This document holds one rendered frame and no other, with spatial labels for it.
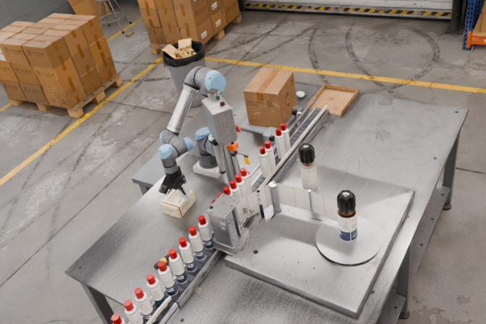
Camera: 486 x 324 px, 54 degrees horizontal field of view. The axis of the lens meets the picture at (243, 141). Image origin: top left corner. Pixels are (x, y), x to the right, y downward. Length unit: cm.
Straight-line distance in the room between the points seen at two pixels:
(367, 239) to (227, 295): 70
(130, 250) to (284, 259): 84
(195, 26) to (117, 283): 419
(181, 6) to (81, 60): 139
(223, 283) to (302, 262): 38
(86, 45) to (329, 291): 434
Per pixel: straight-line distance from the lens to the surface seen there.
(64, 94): 564
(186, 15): 617
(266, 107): 311
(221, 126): 231
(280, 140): 277
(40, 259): 418
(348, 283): 222
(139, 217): 282
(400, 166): 285
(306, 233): 242
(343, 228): 227
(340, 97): 345
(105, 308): 293
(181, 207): 269
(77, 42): 572
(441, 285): 337
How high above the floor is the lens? 266
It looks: 36 degrees down
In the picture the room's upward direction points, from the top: 12 degrees counter-clockwise
